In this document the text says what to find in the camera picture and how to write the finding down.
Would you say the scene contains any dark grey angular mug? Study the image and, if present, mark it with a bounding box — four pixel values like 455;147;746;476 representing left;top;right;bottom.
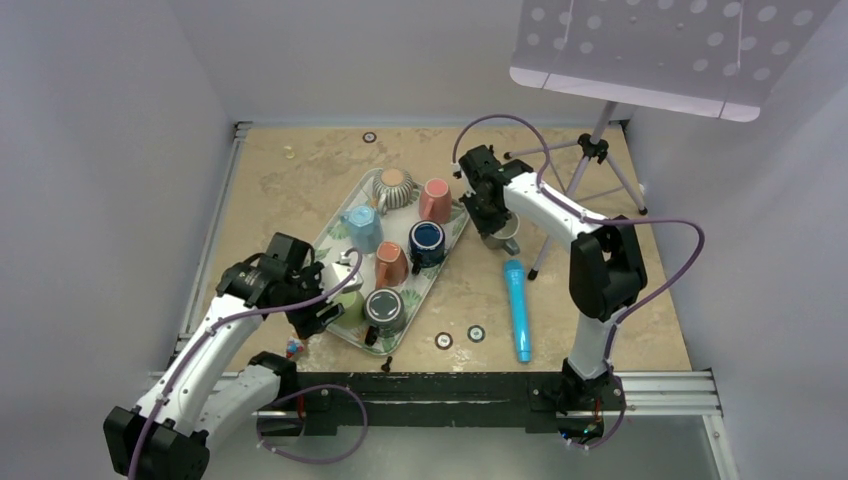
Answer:
481;214;521;256

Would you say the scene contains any pink salmon mug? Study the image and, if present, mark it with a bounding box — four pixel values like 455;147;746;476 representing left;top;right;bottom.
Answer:
418;178;452;224

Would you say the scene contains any light green mug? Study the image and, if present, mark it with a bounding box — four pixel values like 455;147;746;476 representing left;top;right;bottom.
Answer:
331;291;364;329

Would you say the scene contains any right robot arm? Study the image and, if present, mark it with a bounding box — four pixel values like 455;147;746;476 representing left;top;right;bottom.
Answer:
453;145;647;412

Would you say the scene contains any black ring marker right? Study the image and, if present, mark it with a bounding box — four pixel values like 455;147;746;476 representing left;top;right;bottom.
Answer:
467;325;486;343

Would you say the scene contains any dark grey round mug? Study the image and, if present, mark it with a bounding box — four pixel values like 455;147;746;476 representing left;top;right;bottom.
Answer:
363;288;407;346

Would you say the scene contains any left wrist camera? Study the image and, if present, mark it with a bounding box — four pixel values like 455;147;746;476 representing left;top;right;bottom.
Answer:
322;249;364;293

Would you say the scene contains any striped grey white mug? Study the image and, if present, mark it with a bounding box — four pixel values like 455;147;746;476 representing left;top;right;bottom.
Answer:
372;168;416;215

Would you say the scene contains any lilac music stand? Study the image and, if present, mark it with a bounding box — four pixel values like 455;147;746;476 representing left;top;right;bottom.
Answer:
499;1;847;260

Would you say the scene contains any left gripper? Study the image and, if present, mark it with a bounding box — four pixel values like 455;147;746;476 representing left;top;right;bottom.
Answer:
282;261;344;338

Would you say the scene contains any floral serving tray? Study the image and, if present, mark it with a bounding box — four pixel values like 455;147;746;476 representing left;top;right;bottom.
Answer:
313;169;469;355

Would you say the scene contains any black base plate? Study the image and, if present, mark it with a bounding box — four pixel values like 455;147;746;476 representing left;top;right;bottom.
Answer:
255;372;625;438

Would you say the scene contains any black ring marker left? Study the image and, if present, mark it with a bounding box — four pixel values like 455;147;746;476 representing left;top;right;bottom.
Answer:
434;332;453;350

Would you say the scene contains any dark blue mug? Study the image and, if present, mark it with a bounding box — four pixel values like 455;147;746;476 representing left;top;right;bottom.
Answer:
408;220;447;275

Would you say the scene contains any blue toy microphone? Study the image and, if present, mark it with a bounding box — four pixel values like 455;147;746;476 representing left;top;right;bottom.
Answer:
503;259;532;364

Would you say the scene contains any small colourful toy figure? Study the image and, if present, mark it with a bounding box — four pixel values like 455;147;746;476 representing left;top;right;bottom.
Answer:
285;336;307;361

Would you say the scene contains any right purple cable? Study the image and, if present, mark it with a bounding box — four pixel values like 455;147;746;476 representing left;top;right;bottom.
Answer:
451;114;706;452

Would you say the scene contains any light blue mug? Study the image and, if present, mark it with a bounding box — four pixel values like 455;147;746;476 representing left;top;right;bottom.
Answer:
339;205;384;254

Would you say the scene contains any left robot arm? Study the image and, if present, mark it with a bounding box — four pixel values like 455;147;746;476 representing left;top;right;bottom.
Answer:
103;233;364;479

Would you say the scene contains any orange floral mug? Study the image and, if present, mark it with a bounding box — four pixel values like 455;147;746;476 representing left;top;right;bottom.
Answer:
375;241;409;289

